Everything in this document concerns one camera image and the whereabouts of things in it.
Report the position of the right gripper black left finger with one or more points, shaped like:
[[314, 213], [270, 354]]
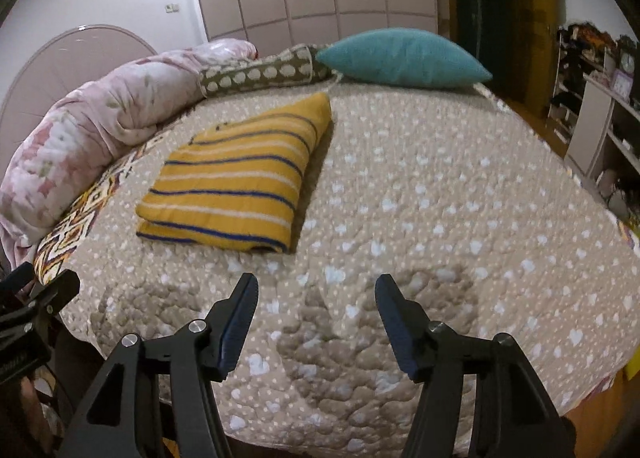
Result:
[[148, 392]]

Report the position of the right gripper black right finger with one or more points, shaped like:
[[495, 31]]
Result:
[[513, 416]]

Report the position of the yellow striped fleece garment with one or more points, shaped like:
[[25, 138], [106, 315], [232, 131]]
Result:
[[237, 186]]

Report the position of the colourful geometric pattern blanket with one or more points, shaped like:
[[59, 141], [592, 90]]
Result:
[[76, 223]]

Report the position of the pink floral duvet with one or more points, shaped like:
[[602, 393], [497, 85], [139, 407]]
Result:
[[90, 128]]

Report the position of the beige polka dot quilt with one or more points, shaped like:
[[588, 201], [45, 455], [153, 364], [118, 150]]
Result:
[[472, 215]]

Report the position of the pink rounded headboard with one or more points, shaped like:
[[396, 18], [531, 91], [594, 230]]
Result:
[[63, 64]]

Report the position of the white shelving unit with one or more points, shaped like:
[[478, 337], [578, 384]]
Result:
[[594, 110]]

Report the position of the olive dotted bolster pillow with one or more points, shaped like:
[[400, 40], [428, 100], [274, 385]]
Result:
[[295, 66]]

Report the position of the teal cushion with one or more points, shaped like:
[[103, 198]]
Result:
[[404, 57]]

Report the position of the dark wooden door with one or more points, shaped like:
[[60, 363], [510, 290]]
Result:
[[515, 42]]

